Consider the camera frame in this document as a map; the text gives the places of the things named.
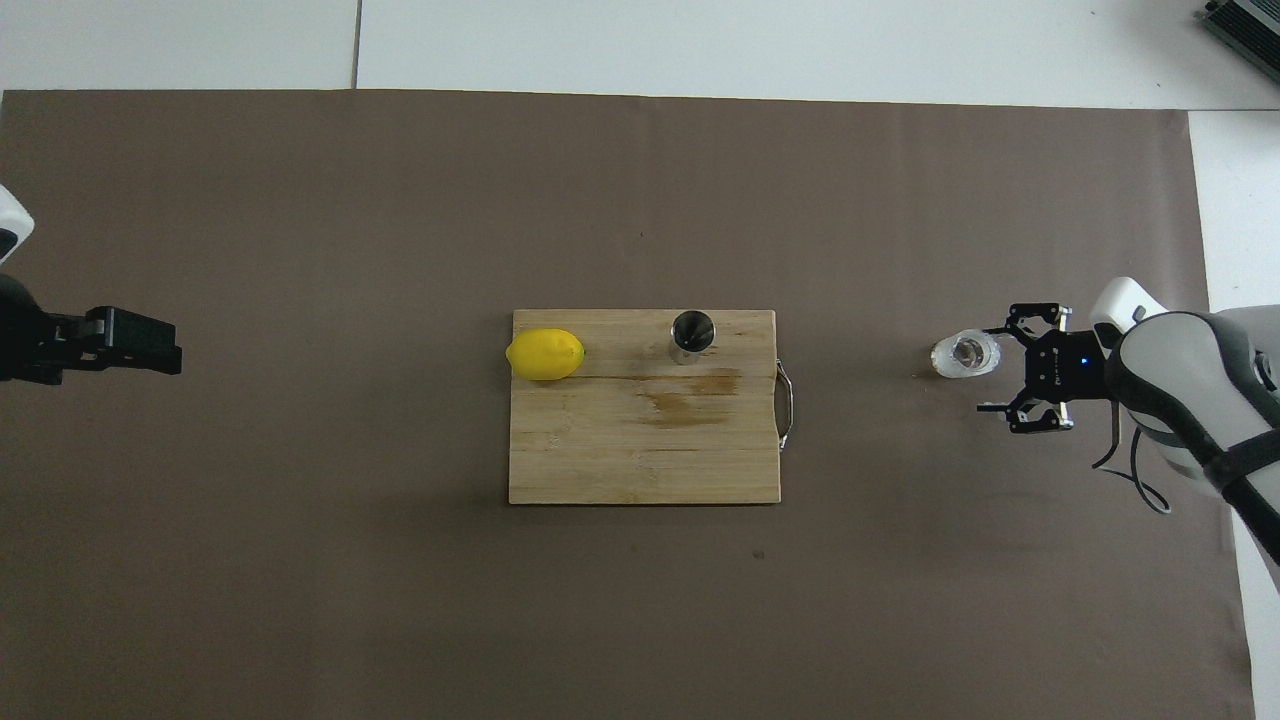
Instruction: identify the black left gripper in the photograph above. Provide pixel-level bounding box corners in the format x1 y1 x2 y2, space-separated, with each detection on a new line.
0 275 183 386

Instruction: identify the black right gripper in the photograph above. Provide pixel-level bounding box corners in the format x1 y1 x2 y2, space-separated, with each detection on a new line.
977 302 1111 434

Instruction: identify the small clear glass cup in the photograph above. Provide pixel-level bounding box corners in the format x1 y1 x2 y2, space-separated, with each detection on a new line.
930 328 1001 381

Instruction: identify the steel double jigger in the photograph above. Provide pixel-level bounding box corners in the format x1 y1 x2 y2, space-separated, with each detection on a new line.
669 310 717 366

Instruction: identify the brown paper table mat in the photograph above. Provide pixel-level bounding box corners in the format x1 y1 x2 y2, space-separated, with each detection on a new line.
0 88 1256 720

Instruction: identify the grey ribbed metal box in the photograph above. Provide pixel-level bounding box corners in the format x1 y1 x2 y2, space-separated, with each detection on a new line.
1203 0 1280 56

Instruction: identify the yellow lemon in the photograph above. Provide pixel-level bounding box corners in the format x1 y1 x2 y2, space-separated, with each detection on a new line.
505 327 587 383

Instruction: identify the wooden cutting board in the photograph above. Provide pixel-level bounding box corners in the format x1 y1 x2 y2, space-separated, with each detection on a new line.
508 308 796 506

